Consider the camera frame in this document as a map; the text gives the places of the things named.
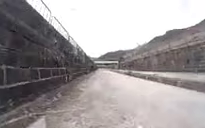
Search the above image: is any bare rocky hillside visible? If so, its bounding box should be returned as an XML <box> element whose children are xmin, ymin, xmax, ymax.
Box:
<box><xmin>97</xmin><ymin>15</ymin><xmax>205</xmax><ymax>62</ymax></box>

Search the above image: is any dark stone retaining wall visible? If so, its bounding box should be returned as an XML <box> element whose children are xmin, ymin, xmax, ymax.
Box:
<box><xmin>0</xmin><ymin>0</ymin><xmax>97</xmax><ymax>71</ymax></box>

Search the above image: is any grey concrete road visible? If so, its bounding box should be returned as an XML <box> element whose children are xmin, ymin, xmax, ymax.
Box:
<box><xmin>26</xmin><ymin>68</ymin><xmax>205</xmax><ymax>128</ymax></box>

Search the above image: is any metal railing fence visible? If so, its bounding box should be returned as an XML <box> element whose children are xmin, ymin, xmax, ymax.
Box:
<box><xmin>25</xmin><ymin>0</ymin><xmax>95</xmax><ymax>64</ymax></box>

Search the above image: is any raised concrete kerb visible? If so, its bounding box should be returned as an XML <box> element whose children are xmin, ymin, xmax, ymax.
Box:
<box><xmin>108</xmin><ymin>68</ymin><xmax>205</xmax><ymax>95</ymax></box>

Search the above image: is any dirt strip with debris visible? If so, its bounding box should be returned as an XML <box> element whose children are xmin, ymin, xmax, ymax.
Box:
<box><xmin>0</xmin><ymin>70</ymin><xmax>97</xmax><ymax>128</ymax></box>

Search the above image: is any low block wall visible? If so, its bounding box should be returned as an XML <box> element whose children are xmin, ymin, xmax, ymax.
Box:
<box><xmin>0</xmin><ymin>64</ymin><xmax>98</xmax><ymax>113</ymax></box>

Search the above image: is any stepped concrete retaining wall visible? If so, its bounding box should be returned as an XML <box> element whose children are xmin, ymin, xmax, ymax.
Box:
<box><xmin>119</xmin><ymin>37</ymin><xmax>205</xmax><ymax>74</ymax></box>

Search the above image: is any pale concrete bridge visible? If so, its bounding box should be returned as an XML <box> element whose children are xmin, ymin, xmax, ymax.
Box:
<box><xmin>93</xmin><ymin>59</ymin><xmax>120</xmax><ymax>70</ymax></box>

